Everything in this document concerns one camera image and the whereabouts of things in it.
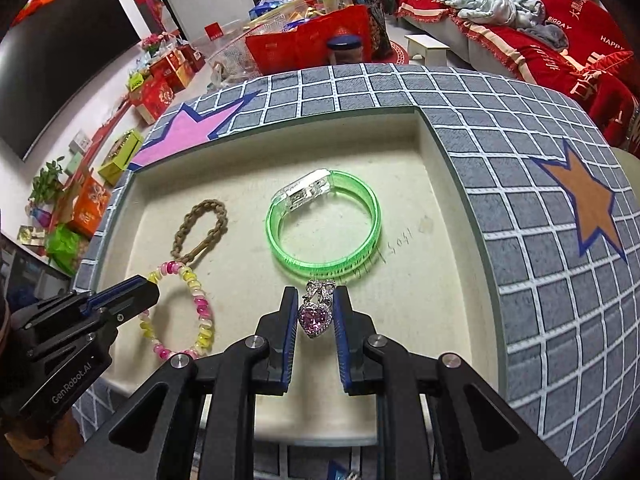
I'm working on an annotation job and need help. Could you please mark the large red gift box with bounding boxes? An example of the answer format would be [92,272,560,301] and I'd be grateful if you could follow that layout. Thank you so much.
[131,77,176,126]

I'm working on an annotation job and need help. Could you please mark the stack of red gift boxes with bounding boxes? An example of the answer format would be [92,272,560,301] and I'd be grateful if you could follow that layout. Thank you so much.
[150,45,206,91]

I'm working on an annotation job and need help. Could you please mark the green bag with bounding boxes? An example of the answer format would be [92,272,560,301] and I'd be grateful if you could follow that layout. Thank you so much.
[45,222,82,276]

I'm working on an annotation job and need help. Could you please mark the pile of light blue clothes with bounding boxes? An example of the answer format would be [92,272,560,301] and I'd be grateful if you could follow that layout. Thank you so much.
[435,0,546,28]

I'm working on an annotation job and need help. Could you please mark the green translucent bangle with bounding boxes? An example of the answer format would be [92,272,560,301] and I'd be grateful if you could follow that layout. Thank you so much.
[265,169,383,282]

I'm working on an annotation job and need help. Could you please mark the round red patterned rug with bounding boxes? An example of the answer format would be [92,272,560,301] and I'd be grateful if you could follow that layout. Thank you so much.
[387,40,417,64]

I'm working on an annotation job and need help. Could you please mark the small red gift bag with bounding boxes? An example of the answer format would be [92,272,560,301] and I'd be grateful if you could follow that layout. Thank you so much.
[245,34,297,78]

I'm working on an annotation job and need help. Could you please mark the pink flower bouquet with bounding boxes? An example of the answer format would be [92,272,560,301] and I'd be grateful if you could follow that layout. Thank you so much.
[140,32,174,57]

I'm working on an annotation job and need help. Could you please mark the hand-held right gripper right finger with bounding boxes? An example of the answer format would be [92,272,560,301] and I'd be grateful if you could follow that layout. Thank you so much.
[332,285,576,480]

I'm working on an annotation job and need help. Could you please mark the red wall banner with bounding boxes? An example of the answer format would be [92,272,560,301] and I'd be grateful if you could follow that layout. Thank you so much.
[125,0,167,32]

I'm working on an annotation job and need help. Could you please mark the brown braided bracelet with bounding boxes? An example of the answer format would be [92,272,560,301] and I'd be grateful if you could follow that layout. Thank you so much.
[171,199,230,266]

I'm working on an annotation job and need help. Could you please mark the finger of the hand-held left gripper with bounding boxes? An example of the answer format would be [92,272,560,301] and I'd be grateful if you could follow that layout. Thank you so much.
[84,275,154,312]
[92,286,162,337]

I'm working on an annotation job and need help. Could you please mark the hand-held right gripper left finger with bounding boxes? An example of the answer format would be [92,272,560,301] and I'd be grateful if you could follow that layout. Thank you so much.
[60,286,301,480]

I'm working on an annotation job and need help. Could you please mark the orange gift box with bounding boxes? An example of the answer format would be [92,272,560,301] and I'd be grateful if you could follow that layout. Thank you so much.
[64,175,112,239]

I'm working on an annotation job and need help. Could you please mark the red sofa cover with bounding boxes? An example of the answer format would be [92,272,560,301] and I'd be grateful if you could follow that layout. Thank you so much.
[380,0,640,156]

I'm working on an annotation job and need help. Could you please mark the clear plastic bags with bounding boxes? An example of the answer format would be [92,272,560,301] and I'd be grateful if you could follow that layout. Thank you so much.
[207,20,262,87]

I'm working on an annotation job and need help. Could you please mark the grey blue cloth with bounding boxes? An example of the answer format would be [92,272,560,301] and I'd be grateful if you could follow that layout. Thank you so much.
[522,24,571,52]

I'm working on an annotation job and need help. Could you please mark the white step stool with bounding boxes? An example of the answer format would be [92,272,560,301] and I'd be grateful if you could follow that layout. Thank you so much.
[404,34,452,64]

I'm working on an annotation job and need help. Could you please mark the black curved television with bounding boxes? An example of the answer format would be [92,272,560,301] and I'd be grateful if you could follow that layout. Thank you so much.
[0,0,142,162]

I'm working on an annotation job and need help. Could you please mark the large red gift bag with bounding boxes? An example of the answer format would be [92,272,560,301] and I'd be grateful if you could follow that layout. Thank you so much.
[292,5,374,67]

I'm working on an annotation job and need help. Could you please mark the beige tray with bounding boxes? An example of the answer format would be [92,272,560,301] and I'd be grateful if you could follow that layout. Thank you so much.
[95,107,503,448]

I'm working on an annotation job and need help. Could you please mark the pink yellow beaded bracelet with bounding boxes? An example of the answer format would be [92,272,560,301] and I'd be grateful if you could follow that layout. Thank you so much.
[140,260,215,363]

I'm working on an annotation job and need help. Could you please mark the dark screen device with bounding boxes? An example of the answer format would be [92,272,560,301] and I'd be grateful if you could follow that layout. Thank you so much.
[0,237,72,303]

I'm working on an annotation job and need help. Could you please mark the blue lid jar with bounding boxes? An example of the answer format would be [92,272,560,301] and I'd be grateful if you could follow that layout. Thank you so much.
[327,36,364,65]

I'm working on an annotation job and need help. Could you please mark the green gift box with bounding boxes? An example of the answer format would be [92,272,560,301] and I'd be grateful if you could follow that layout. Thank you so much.
[97,130,146,187]

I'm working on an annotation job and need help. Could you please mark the grey grid cloth with stars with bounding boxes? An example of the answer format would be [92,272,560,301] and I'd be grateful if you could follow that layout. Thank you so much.
[70,62,640,480]

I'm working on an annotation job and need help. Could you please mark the potted green plant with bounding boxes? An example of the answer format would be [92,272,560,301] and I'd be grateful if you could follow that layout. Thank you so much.
[27,157,67,207]

